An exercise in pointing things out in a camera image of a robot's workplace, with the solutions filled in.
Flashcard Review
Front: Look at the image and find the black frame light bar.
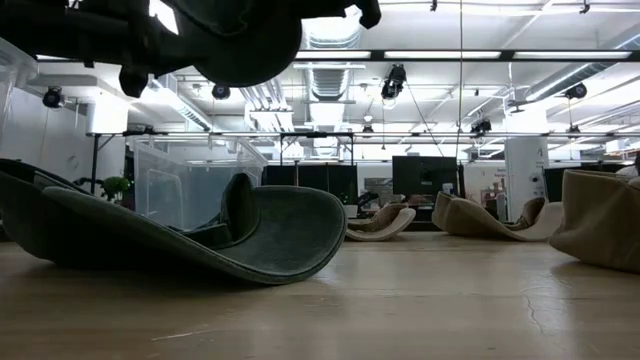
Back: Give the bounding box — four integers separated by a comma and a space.
294, 48, 640, 63

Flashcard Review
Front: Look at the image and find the black desk partition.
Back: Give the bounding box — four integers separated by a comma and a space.
263, 164, 359, 204

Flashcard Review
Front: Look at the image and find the black computer monitor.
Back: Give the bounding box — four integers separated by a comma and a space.
392, 155, 459, 197

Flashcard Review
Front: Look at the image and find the clear plastic bin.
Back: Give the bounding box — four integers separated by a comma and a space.
130, 135, 270, 232

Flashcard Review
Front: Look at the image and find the wide black monitor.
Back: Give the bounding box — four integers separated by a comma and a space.
543, 167, 569, 204

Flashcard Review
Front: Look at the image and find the clear plastic container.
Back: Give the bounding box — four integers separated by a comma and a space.
0, 37, 40, 146

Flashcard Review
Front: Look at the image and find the silver ribbed ceiling duct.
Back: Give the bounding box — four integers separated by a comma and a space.
302, 19, 362, 101

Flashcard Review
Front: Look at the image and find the white room pillar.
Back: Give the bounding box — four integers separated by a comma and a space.
503, 137, 550, 222

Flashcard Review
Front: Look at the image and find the green potted plant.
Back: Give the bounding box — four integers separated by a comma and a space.
101, 175, 132, 204

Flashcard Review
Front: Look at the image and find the thin hanging cable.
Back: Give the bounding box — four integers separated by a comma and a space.
455, 0, 464, 161

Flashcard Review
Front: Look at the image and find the person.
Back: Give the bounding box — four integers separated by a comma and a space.
615, 153, 640, 180

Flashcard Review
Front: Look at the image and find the black overhead frame rail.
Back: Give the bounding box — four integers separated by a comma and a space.
87, 129, 640, 140

